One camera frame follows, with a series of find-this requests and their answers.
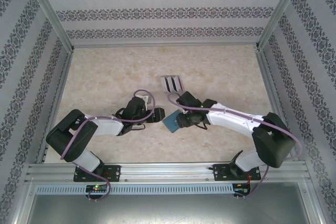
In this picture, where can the blue card holder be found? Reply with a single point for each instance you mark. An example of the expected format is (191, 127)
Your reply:
(170, 123)

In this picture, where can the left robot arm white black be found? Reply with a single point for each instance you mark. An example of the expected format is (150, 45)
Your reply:
(105, 127)

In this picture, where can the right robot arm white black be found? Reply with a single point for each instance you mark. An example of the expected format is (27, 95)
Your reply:
(231, 121)

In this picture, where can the grey metal panel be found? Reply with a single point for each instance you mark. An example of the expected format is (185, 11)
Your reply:
(168, 211)

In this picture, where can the aluminium mounting rail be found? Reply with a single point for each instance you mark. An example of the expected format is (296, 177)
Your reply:
(168, 172)

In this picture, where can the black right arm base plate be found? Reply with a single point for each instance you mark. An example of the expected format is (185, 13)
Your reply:
(220, 172)

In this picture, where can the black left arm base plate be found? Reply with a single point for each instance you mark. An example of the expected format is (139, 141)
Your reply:
(114, 172)

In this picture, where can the aluminium side rail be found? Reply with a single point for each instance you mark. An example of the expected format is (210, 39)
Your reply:
(59, 90)
(266, 77)

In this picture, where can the aluminium frame post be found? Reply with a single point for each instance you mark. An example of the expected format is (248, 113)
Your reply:
(53, 14)
(277, 14)

